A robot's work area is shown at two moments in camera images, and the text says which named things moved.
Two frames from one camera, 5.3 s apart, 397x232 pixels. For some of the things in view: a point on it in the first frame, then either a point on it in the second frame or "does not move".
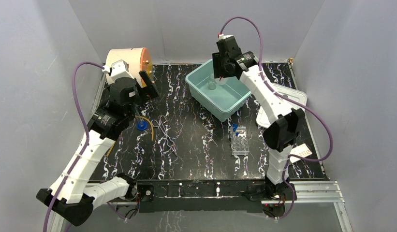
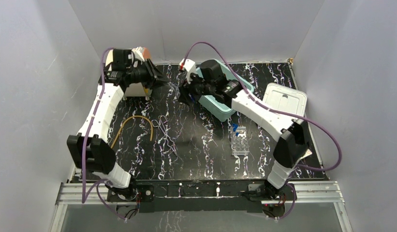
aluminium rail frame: (326, 191) does not move
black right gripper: (218, 73) -> (185, 90)
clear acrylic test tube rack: (240, 144) does not move
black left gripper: (142, 88) -> (149, 74)
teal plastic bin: (221, 102) does not move
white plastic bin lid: (298, 97) does not move
